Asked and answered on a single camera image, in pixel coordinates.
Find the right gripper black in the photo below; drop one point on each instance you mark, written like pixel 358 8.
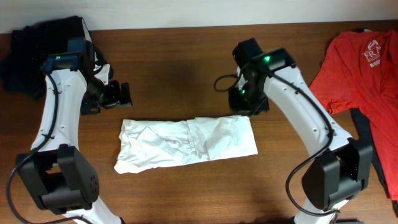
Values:
pixel 249 104

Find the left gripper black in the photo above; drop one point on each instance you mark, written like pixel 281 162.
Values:
pixel 115 94

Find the white t-shirt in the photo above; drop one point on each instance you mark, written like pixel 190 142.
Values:
pixel 157 144

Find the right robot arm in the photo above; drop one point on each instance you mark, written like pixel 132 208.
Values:
pixel 338 165

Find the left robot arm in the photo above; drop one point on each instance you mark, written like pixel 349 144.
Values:
pixel 55 173

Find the grey white folded garment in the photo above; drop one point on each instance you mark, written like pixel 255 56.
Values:
pixel 86 30

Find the folded navy garment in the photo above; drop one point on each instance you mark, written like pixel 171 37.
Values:
pixel 13 73

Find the folded black garment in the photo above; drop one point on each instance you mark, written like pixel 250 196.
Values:
pixel 35 43

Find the red t-shirt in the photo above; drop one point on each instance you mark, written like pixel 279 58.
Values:
pixel 360 71

